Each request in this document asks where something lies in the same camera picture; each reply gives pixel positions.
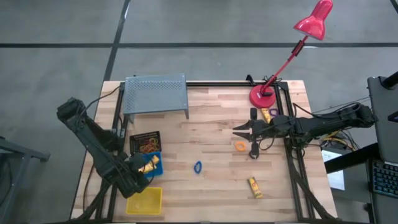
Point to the grey side table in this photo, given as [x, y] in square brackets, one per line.
[382, 124]

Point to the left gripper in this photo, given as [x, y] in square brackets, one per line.
[133, 185]

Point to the grey perforated metal shelf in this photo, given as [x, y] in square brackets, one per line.
[155, 93]

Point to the grey metal stand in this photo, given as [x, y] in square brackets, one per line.
[18, 152]

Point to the black mesh basket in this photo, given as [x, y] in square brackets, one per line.
[135, 138]

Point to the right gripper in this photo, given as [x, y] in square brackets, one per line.
[262, 130]

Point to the black pole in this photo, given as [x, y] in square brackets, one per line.
[390, 81]

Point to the blue spiral wrist coil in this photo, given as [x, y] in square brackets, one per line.
[195, 168]

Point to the yellow plastic basket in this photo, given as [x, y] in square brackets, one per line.
[146, 202]

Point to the orange spiral wrist coil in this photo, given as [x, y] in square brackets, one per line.
[236, 146]

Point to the red desk lamp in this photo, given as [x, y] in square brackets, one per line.
[262, 98]

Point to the backlit black keyboard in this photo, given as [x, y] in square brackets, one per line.
[387, 179]

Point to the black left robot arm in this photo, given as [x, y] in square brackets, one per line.
[93, 146]

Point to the blue plastic basket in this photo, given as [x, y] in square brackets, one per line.
[157, 172]

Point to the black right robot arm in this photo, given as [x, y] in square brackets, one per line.
[326, 124]

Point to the black desk beam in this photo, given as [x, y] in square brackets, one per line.
[351, 158]

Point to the white paper sheet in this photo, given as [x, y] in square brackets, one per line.
[337, 180]

